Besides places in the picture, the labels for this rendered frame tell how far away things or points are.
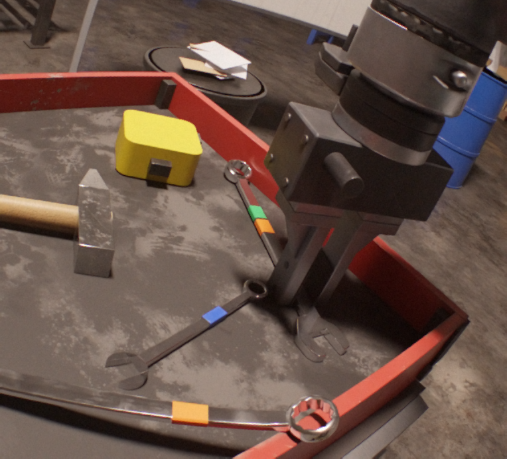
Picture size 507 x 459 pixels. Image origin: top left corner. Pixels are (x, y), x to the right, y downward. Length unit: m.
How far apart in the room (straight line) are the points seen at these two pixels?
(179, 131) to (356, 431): 0.33
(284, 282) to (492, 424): 1.73
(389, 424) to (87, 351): 0.25
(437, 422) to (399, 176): 1.58
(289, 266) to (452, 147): 3.39
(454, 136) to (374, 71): 3.43
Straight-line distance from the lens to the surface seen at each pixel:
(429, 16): 0.33
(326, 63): 0.41
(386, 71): 0.34
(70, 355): 0.34
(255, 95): 1.77
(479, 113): 3.75
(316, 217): 0.39
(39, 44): 3.58
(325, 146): 0.34
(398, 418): 0.47
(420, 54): 0.33
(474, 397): 2.14
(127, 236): 0.45
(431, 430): 1.87
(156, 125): 0.55
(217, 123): 0.62
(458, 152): 3.81
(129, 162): 0.51
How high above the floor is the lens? 1.17
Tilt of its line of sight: 28 degrees down
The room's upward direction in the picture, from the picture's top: 24 degrees clockwise
